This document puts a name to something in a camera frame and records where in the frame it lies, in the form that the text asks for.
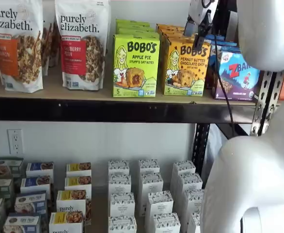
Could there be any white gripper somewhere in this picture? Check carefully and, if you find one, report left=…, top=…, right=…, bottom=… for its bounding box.
left=183, top=0, right=221, bottom=51

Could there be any orange Bobo's peanut butter box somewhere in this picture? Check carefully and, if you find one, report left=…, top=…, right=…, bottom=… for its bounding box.
left=158, top=28, right=190, bottom=36
left=164, top=38, right=212, bottom=97
left=160, top=33, right=196, bottom=41
left=156, top=23, right=186, bottom=31

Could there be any blue Zbar box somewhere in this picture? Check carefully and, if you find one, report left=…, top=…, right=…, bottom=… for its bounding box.
left=209, top=40, right=241, bottom=64
left=206, top=34, right=226, bottom=42
left=211, top=50, right=262, bottom=101

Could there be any green Bobo's apple pie box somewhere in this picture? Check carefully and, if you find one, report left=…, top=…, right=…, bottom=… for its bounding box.
left=117, top=29, right=160, bottom=37
left=112, top=33, right=161, bottom=98
left=115, top=19, right=150, bottom=27
left=116, top=24, right=155, bottom=32

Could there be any black diagonal shelf brace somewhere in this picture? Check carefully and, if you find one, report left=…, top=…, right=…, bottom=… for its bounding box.
left=216, top=123, right=250, bottom=139

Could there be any black metal shelf beam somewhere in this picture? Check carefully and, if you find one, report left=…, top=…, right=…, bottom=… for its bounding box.
left=0, top=96, right=258, bottom=125

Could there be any white patterned box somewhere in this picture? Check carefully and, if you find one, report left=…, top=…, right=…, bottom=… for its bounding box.
left=188, top=212, right=202, bottom=233
left=109, top=192, right=136, bottom=217
left=176, top=172, right=204, bottom=192
left=108, top=174, right=132, bottom=194
left=140, top=172, right=164, bottom=207
left=145, top=191, right=174, bottom=216
left=152, top=213, right=181, bottom=233
left=138, top=158, right=160, bottom=174
left=172, top=160, right=197, bottom=176
left=108, top=216, right=138, bottom=233
left=184, top=189, right=205, bottom=214
left=108, top=159, right=130, bottom=176

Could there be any wooden shelf board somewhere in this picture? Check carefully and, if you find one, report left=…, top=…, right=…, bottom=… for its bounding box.
left=0, top=70, right=282, bottom=107

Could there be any yellow granola box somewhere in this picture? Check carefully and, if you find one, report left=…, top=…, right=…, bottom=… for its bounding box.
left=64, top=175, right=93, bottom=192
left=66, top=162, right=93, bottom=177
left=56, top=189, right=88, bottom=215
left=48, top=211, right=85, bottom=233

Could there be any blue granola box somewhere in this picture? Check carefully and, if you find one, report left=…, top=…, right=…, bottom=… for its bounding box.
left=26, top=162, right=54, bottom=178
left=20, top=176, right=52, bottom=195
left=14, top=191, right=48, bottom=215
left=3, top=213, right=42, bottom=233

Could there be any red label granola bag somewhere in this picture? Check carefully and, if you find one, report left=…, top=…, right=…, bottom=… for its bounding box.
left=54, top=0, right=112, bottom=91

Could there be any white granola bag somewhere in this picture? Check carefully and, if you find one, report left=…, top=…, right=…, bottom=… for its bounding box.
left=42, top=0, right=62, bottom=76

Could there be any orange label granola bag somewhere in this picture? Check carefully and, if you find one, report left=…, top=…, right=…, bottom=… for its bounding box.
left=0, top=0, right=45, bottom=94

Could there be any black cable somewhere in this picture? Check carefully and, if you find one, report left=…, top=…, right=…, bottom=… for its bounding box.
left=201, top=0, right=237, bottom=139

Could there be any perforated metal shelf post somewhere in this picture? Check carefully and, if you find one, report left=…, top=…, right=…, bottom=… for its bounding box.
left=194, top=123, right=211, bottom=189
left=250, top=70, right=284, bottom=137

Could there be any white wall outlet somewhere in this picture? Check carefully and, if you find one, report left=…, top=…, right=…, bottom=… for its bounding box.
left=7, top=129, right=24, bottom=155

